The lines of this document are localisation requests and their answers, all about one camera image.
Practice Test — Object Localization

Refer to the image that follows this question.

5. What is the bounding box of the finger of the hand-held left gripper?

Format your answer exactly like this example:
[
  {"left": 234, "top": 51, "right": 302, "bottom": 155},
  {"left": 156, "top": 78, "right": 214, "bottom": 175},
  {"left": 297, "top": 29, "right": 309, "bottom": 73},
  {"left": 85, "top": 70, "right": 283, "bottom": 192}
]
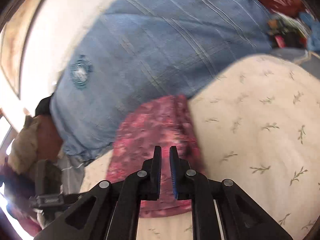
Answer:
[{"left": 64, "top": 193, "right": 85, "bottom": 204}]

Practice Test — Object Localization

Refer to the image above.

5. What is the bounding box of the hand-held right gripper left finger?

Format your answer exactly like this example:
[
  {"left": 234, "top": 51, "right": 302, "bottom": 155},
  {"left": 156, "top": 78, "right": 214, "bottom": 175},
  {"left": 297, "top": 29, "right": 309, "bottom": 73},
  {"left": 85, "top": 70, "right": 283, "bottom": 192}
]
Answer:
[{"left": 34, "top": 145, "right": 162, "bottom": 240}]

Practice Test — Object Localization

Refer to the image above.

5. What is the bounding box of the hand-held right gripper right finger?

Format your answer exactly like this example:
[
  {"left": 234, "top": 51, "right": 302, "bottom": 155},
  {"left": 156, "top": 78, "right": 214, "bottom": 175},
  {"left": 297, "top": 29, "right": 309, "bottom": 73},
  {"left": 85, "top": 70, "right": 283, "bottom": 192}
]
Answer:
[{"left": 169, "top": 145, "right": 293, "bottom": 240}]

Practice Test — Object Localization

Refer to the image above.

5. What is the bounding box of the purple floral shirt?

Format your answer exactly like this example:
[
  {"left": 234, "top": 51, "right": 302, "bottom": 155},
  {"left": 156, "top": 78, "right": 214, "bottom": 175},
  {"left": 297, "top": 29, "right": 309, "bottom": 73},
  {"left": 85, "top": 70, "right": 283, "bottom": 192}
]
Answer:
[{"left": 105, "top": 94, "right": 208, "bottom": 218}]

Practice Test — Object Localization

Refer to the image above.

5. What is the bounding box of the grey star-patterned blanket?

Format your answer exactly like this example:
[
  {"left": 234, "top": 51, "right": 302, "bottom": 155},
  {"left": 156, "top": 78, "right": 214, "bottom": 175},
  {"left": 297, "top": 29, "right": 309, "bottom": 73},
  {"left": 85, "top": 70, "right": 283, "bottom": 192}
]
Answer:
[{"left": 37, "top": 154, "right": 86, "bottom": 228}]

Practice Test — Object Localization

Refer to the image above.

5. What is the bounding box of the olive beige cloth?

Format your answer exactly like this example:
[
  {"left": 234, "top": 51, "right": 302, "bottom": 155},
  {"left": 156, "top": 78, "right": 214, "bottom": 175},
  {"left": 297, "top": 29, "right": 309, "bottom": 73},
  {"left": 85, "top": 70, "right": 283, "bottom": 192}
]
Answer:
[{"left": 8, "top": 115, "right": 41, "bottom": 173}]

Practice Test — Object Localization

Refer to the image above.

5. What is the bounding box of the dark cloth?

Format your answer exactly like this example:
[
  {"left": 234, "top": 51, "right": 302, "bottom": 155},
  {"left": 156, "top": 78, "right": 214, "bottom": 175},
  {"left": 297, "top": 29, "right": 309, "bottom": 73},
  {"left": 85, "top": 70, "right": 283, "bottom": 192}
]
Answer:
[{"left": 34, "top": 94, "right": 55, "bottom": 117}]

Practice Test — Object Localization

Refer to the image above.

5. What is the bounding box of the cream leaf-print bedsheet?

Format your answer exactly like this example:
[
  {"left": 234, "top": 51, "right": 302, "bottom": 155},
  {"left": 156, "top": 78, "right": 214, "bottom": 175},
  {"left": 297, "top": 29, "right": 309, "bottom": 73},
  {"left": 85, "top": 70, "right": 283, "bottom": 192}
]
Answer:
[{"left": 79, "top": 54, "right": 320, "bottom": 240}]

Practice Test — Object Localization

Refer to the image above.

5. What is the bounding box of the colourful clutter pile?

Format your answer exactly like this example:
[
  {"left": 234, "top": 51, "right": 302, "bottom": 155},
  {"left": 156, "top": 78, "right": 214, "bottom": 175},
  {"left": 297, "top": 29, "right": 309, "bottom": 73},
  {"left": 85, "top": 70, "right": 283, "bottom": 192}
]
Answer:
[{"left": 267, "top": 14, "right": 307, "bottom": 48}]

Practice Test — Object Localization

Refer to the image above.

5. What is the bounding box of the blue cloth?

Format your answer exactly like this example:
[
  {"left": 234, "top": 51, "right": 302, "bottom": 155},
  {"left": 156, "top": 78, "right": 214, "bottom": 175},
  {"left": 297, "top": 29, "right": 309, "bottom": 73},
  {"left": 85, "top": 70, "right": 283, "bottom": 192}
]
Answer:
[{"left": 298, "top": 10, "right": 320, "bottom": 51}]

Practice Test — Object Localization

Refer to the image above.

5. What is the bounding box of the wooden window frame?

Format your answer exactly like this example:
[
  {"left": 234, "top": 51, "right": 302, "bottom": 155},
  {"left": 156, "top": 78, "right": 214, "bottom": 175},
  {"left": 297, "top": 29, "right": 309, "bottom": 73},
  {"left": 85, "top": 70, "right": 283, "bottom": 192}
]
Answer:
[{"left": 0, "top": 0, "right": 52, "bottom": 101}]

